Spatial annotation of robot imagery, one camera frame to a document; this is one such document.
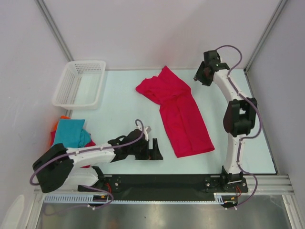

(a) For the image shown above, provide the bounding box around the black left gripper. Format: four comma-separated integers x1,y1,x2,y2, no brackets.
128,138,163,160

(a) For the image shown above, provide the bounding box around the crimson red t shirt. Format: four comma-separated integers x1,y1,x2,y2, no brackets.
135,66,215,158

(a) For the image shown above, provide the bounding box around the white perforated plastic basket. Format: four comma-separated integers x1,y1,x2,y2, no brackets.
52,60,106,110

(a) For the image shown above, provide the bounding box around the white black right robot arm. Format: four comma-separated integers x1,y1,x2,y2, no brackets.
194,50,257,193

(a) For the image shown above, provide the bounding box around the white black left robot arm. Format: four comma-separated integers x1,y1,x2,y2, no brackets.
30,127,163,193

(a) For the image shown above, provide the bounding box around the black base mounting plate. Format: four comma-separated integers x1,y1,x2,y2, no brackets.
92,174,248,202

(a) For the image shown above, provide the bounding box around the red folded t shirt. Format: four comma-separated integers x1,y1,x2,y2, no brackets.
50,131,97,169

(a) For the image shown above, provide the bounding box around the teal folded t shirt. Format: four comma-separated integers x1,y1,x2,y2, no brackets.
52,119,88,148

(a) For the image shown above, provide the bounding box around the orange folded t shirt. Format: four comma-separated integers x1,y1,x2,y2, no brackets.
49,115,70,146

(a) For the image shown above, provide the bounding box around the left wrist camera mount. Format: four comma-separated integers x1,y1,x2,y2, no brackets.
143,126,151,141

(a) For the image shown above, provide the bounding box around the white slotted cable duct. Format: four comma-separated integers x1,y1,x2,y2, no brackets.
44,194,237,205

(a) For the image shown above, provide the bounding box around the aluminium frame rail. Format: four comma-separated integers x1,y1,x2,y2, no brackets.
33,174,296,195

